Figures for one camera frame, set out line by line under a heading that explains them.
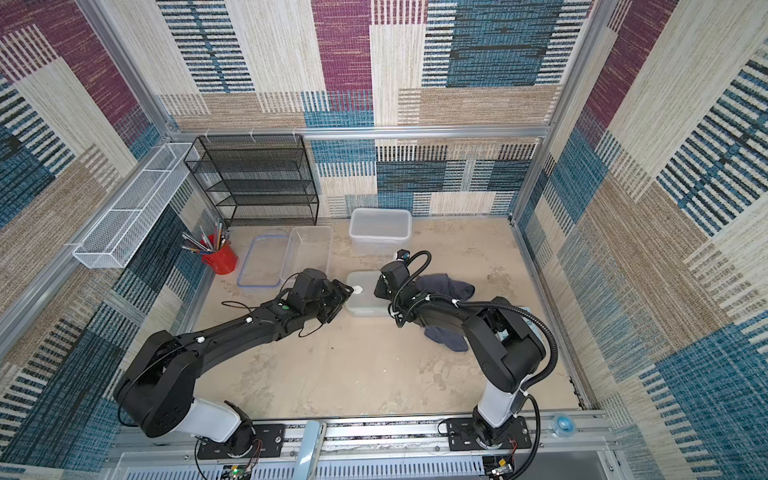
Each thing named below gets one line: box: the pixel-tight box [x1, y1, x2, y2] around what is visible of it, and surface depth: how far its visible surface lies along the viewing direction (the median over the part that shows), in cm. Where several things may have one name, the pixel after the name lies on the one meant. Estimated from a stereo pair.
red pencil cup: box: [202, 241, 239, 275], surface depth 104 cm
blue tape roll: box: [551, 413, 577, 437], surface depth 76 cm
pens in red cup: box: [182, 221, 230, 254], surface depth 104 cm
